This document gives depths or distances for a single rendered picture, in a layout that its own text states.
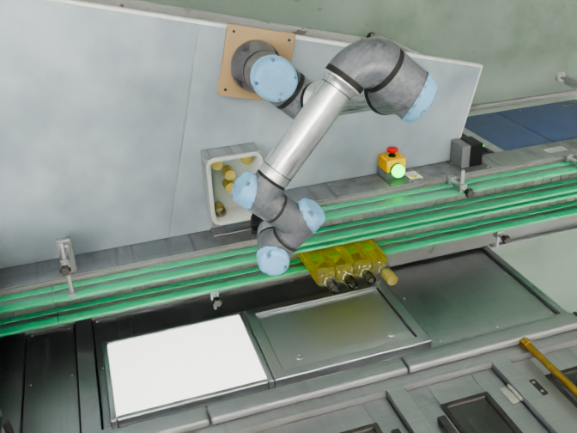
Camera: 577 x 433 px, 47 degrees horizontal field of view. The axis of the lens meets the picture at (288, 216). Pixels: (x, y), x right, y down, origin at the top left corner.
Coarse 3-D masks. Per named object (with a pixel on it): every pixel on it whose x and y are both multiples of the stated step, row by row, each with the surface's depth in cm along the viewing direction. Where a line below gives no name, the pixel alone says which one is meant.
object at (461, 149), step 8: (456, 144) 226; (464, 144) 224; (472, 144) 224; (480, 144) 224; (456, 152) 227; (464, 152) 224; (472, 152) 225; (480, 152) 226; (456, 160) 228; (464, 160) 225; (472, 160) 226; (480, 160) 227
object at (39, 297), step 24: (576, 192) 231; (456, 216) 219; (336, 240) 209; (360, 240) 210; (168, 264) 201; (192, 264) 201; (216, 264) 199; (240, 264) 200; (48, 288) 192; (96, 288) 191; (120, 288) 191; (0, 312) 182
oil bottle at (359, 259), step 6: (342, 246) 208; (348, 246) 208; (354, 246) 208; (348, 252) 205; (354, 252) 205; (360, 252) 205; (348, 258) 203; (354, 258) 202; (360, 258) 202; (366, 258) 201; (354, 264) 200; (360, 264) 199; (366, 264) 199; (354, 270) 200; (360, 270) 199; (354, 276) 201; (360, 276) 200
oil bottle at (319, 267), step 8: (304, 256) 207; (312, 256) 204; (320, 256) 204; (304, 264) 209; (312, 264) 201; (320, 264) 200; (328, 264) 200; (312, 272) 202; (320, 272) 196; (328, 272) 196; (320, 280) 197
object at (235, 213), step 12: (228, 156) 197; (240, 156) 198; (252, 156) 206; (240, 168) 208; (252, 168) 208; (216, 180) 207; (216, 192) 209; (228, 192) 210; (228, 204) 212; (216, 216) 208; (228, 216) 208; (240, 216) 208
